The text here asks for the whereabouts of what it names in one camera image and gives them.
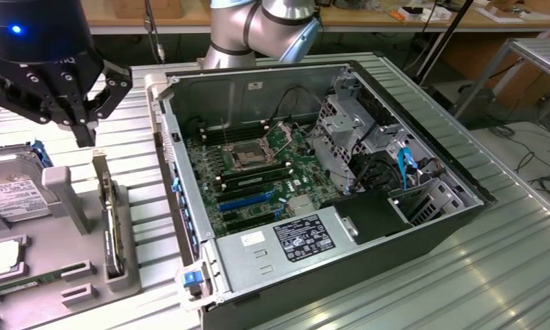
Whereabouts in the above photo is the green RAM stick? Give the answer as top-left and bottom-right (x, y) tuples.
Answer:
(0, 269), (68, 296)

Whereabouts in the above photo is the thin metal locking lever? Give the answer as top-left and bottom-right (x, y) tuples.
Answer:
(220, 118), (233, 152)

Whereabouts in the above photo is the black expansion slot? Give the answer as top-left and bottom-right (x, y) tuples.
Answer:
(223, 210), (281, 225)
(227, 218), (287, 234)
(216, 188), (272, 204)

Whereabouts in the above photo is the green motherboard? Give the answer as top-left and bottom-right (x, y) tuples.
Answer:
(183, 122), (349, 238)

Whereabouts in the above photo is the silver hard disk drive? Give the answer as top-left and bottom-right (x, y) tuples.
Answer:
(0, 144), (59, 223)

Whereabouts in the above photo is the black power wire bundle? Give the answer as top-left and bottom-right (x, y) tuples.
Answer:
(348, 153), (403, 195)

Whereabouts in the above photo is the black RAM slot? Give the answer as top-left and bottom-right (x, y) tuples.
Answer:
(201, 122), (267, 134)
(203, 128), (269, 140)

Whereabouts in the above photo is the black tripod pole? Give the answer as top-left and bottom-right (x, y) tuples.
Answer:
(417, 0), (479, 83)

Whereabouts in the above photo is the metal socket cover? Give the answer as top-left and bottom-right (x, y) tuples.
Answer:
(264, 122), (299, 152)

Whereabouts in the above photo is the silver CPU chip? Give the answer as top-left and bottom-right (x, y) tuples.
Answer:
(0, 240), (27, 278)

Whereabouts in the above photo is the open black PC case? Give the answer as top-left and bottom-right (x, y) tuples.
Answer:
(144, 60), (499, 330)

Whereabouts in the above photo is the silver power supply unit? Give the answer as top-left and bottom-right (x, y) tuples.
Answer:
(215, 206), (364, 293)

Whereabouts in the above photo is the thin black looped wire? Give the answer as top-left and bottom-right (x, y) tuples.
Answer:
(277, 85), (325, 121)

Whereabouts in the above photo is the CPU socket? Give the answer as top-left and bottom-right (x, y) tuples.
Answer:
(227, 140), (275, 171)

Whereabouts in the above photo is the black box under frame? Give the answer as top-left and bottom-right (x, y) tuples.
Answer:
(428, 80), (496, 128)

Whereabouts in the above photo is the white paper stack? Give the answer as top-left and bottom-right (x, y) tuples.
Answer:
(475, 5), (527, 24)

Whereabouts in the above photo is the small graphics card with fan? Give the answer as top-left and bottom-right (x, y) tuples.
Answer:
(90, 148), (131, 280)

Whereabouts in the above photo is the grey parts rack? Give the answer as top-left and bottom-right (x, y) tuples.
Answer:
(0, 164), (143, 330)

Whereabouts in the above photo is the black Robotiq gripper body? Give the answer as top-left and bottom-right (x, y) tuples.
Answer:
(0, 0), (107, 127)

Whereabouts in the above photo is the brown cardboard box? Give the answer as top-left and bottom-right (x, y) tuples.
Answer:
(114, 0), (179, 19)

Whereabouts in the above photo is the wooden desk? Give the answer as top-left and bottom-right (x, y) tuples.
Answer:
(84, 0), (550, 39)

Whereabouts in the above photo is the hanging cable with connector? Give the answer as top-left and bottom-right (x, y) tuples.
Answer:
(144, 0), (167, 65)

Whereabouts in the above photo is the aluminium frame rack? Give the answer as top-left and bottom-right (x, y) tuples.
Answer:
(453, 37), (550, 121)

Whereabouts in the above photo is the black plastic shroud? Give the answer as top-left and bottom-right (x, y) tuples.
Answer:
(332, 190), (413, 245)

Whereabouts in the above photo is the black and white box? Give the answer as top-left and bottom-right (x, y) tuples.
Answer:
(401, 5), (453, 21)

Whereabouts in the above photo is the blue disk caddy bracket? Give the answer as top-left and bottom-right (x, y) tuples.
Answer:
(30, 139), (56, 169)

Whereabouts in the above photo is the silver perforated disk bay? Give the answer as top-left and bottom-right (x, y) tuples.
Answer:
(387, 178), (483, 228)

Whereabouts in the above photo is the dark RAM stick with label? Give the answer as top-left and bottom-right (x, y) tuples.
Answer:
(219, 167), (293, 189)

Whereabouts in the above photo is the silver chipset heatsink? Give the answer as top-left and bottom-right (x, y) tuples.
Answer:
(287, 196), (316, 211)

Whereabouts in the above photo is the blue flat wire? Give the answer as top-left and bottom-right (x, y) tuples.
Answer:
(396, 147), (419, 192)

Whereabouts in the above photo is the silver drive cage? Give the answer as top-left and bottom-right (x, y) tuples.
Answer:
(313, 94), (423, 173)

